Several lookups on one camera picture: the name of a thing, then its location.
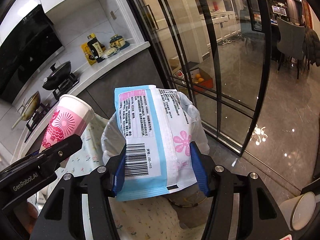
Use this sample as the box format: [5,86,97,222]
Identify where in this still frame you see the dark sauce bottle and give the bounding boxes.
[87,35,105,58]

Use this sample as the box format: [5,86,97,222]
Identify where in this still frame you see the person's left hand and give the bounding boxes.
[26,202,41,221]

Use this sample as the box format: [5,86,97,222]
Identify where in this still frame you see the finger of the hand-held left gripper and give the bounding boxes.
[39,134,83,177]

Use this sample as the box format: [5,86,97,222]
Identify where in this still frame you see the black range hood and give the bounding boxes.
[0,4,65,104]

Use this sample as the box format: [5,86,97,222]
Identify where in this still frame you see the bin with clear liner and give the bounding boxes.
[101,90,210,230]

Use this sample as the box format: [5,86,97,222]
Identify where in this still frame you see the white round container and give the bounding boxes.
[282,191,317,232]

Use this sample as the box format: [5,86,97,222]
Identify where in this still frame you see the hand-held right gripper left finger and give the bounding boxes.
[30,150,127,240]

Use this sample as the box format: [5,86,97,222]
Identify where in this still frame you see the pink patterned paper cup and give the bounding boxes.
[39,94,95,155]

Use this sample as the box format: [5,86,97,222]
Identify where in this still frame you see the black gas stove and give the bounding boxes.
[24,72,80,143]

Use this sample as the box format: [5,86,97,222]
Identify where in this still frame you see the cream frying pan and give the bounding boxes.
[11,91,42,130]

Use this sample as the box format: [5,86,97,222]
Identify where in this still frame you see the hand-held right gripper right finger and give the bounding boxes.
[189,141,293,240]

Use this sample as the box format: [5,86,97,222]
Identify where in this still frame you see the cardboard box with oranges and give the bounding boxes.
[185,67,214,90]

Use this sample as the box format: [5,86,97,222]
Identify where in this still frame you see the white cabinets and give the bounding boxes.
[200,5,242,60]

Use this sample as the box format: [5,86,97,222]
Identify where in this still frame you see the dark jacket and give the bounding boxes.
[304,27,320,67]

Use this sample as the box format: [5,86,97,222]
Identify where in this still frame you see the grey dining chair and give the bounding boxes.
[276,17,308,83]

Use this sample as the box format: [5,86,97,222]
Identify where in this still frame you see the blue and white packet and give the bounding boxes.
[114,85,197,202]

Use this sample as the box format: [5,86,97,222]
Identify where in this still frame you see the black wok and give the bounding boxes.
[42,60,73,90]

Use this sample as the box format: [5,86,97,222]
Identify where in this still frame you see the black framed glass door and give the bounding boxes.
[120,0,273,155]

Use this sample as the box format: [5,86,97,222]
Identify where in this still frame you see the crumpled white plastic wrap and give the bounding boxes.
[96,49,118,60]

